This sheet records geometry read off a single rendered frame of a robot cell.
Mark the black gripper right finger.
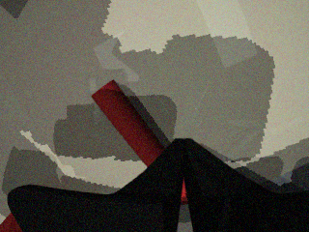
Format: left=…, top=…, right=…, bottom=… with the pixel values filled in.
left=183, top=138, right=309, bottom=232

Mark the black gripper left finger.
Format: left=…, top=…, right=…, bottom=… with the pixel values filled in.
left=7, top=138, right=185, bottom=232

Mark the dark red bar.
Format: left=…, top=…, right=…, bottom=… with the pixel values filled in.
left=92, top=80, right=165, bottom=167

